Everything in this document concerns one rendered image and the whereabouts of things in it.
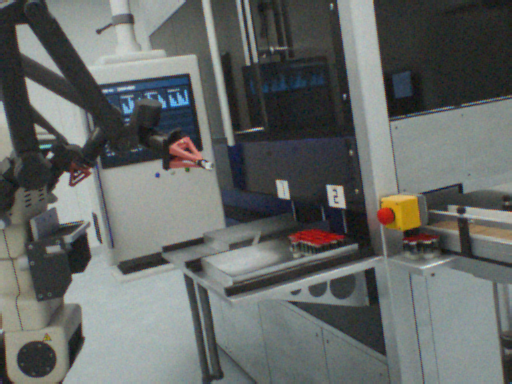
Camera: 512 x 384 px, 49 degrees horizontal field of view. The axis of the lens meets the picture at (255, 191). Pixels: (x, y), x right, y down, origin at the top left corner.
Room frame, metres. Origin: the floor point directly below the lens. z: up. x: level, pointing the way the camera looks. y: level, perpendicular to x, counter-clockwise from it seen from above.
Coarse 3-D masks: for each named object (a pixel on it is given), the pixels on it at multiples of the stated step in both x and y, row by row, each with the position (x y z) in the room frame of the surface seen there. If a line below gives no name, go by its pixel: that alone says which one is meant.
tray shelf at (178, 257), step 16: (352, 240) 1.55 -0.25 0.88; (368, 240) 1.52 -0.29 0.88; (176, 256) 1.72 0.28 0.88; (192, 256) 1.68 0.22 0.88; (192, 272) 1.49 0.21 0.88; (320, 272) 1.29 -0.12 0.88; (336, 272) 1.29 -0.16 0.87; (352, 272) 1.31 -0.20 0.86; (208, 288) 1.36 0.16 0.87; (256, 288) 1.25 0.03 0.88; (272, 288) 1.23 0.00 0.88; (288, 288) 1.24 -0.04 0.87; (240, 304) 1.20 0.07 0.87
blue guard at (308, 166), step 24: (240, 144) 2.12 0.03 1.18; (264, 144) 1.91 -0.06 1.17; (288, 144) 1.73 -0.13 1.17; (312, 144) 1.59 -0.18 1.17; (336, 144) 1.47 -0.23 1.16; (240, 168) 2.16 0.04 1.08; (264, 168) 1.94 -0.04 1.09; (288, 168) 1.76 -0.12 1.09; (312, 168) 1.61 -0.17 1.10; (336, 168) 1.48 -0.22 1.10; (264, 192) 1.98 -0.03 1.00; (312, 192) 1.63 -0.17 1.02; (360, 192) 1.39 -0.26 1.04
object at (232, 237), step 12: (276, 216) 1.94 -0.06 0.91; (288, 216) 1.96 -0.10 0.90; (228, 228) 1.88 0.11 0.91; (240, 228) 1.89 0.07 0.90; (252, 228) 1.91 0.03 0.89; (264, 228) 1.92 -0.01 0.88; (276, 228) 1.88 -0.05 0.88; (288, 228) 1.85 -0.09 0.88; (300, 228) 1.69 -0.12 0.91; (312, 228) 1.71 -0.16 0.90; (324, 228) 1.72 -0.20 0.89; (204, 240) 1.84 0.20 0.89; (216, 240) 1.71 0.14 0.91; (228, 240) 1.82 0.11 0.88; (240, 240) 1.79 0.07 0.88; (252, 240) 1.63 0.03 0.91; (264, 240) 1.65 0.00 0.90
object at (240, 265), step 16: (272, 240) 1.57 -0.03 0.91; (288, 240) 1.58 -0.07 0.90; (208, 256) 1.50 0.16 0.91; (224, 256) 1.51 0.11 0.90; (240, 256) 1.53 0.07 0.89; (256, 256) 1.54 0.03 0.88; (272, 256) 1.51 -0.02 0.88; (288, 256) 1.48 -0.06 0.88; (304, 256) 1.45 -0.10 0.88; (320, 256) 1.33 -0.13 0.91; (208, 272) 1.44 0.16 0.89; (224, 272) 1.30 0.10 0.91; (240, 272) 1.40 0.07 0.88; (256, 272) 1.27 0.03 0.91; (272, 272) 1.28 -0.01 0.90
